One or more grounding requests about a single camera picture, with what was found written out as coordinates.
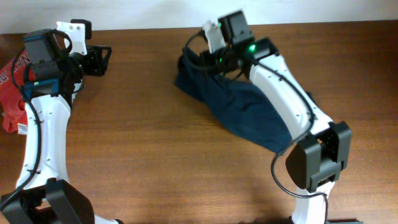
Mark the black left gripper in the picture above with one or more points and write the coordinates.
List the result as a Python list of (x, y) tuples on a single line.
[(98, 64)]

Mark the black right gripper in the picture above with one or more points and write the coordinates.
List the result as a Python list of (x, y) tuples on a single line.
[(206, 56)]

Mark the dark navy blue shorts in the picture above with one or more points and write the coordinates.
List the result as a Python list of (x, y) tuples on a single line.
[(240, 107)]

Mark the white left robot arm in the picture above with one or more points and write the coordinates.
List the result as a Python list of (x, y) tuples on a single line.
[(59, 59)]

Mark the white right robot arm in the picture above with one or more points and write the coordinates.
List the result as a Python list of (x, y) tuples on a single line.
[(308, 167)]

